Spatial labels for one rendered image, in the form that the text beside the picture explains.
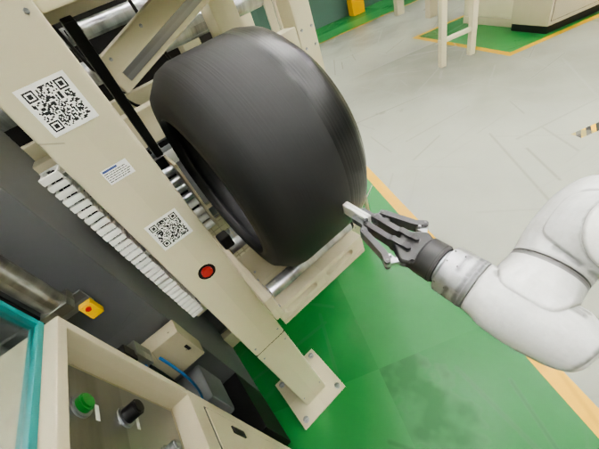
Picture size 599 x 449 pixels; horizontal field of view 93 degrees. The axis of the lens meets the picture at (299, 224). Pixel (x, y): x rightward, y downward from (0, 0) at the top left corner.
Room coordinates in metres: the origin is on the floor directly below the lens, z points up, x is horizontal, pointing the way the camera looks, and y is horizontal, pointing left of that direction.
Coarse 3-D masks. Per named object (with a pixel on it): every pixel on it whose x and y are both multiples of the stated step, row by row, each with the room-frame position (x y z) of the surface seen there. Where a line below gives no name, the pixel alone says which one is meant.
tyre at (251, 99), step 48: (192, 48) 0.76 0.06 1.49; (240, 48) 0.65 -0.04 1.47; (288, 48) 0.63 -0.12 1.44; (192, 96) 0.58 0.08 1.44; (240, 96) 0.55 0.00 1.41; (288, 96) 0.55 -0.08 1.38; (336, 96) 0.56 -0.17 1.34; (192, 144) 0.58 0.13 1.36; (240, 144) 0.49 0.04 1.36; (288, 144) 0.49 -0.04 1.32; (336, 144) 0.51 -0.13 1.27; (240, 192) 0.48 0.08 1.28; (288, 192) 0.45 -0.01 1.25; (336, 192) 0.48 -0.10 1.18; (288, 240) 0.45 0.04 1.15
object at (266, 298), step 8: (216, 240) 0.82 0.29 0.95; (224, 248) 0.76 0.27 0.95; (232, 256) 0.70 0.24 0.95; (240, 264) 0.65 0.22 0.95; (240, 272) 0.62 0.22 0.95; (248, 272) 0.61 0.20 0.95; (248, 280) 0.58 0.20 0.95; (256, 280) 0.56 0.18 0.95; (256, 288) 0.54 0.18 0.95; (264, 288) 0.53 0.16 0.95; (264, 296) 0.50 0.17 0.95; (272, 296) 0.52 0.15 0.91; (264, 304) 0.50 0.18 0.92; (272, 304) 0.48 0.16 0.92; (272, 312) 0.48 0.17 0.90; (280, 312) 0.49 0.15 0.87
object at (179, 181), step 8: (160, 160) 1.09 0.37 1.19; (168, 160) 1.03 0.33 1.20; (160, 168) 1.08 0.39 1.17; (168, 168) 0.98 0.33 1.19; (176, 168) 0.97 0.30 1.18; (168, 176) 0.97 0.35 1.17; (176, 176) 0.97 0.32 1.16; (184, 176) 0.97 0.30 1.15; (176, 184) 0.96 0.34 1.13; (184, 184) 0.98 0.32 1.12; (184, 192) 1.09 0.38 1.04; (192, 192) 0.97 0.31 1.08; (192, 200) 0.98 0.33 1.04; (200, 200) 0.97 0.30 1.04; (192, 208) 1.09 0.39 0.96; (200, 208) 0.97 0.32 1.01; (208, 208) 0.97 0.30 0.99; (200, 216) 0.98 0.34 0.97; (208, 216) 0.98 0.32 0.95; (208, 224) 0.96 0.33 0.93
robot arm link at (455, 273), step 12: (456, 252) 0.26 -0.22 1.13; (468, 252) 0.26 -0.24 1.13; (444, 264) 0.25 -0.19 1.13; (456, 264) 0.25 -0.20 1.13; (468, 264) 0.24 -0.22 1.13; (480, 264) 0.23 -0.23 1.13; (432, 276) 0.26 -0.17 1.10; (444, 276) 0.24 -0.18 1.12; (456, 276) 0.23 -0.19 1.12; (468, 276) 0.22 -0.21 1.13; (432, 288) 0.25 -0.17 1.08; (444, 288) 0.23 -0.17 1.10; (456, 288) 0.22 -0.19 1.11; (468, 288) 0.21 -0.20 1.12; (456, 300) 0.21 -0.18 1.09
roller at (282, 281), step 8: (352, 224) 0.65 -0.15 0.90; (344, 232) 0.64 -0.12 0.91; (336, 240) 0.62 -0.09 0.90; (328, 248) 0.61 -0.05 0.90; (320, 256) 0.60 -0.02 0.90; (304, 264) 0.58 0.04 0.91; (312, 264) 0.59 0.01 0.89; (288, 272) 0.57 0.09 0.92; (296, 272) 0.56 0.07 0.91; (272, 280) 0.56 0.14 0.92; (280, 280) 0.55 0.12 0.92; (288, 280) 0.55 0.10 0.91; (272, 288) 0.54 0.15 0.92; (280, 288) 0.54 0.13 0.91
